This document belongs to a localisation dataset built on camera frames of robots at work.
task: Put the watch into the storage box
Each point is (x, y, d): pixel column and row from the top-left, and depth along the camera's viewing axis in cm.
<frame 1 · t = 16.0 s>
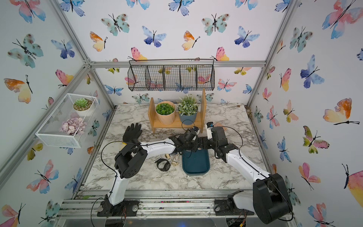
left hand: (199, 143, 93), fingers closed
right hand: (205, 137, 86), fingers open
black work glove: (131, 135, 103), point 2 cm above the table
teal storage box: (195, 163, 87), point 4 cm above the table
black watch: (167, 166, 88), point 3 cm above the table
wooden shelf: (200, 122, 103), point 7 cm above the table
pink pot green plant: (166, 112, 95), point 19 cm above the table
blue pot flowering plant: (187, 107, 90), point 24 cm above the table

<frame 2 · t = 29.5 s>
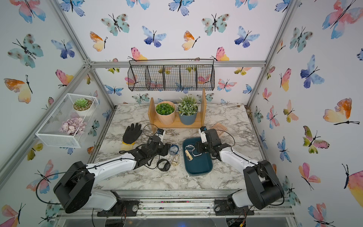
left hand: (167, 143, 87), fingers open
right hand: (198, 143, 89), fingers open
white clear strap watch: (191, 148, 96), point 3 cm above the table
the other named things where they were.

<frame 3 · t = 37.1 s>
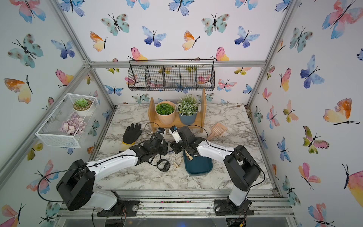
left hand: (168, 144, 87), fingers closed
right hand: (172, 143, 87), fingers closed
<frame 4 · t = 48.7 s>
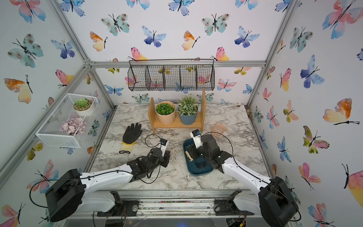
left hand: (171, 151, 84), fingers closed
right hand: (189, 145, 81), fingers open
black watch: (200, 162, 88), point 4 cm above the table
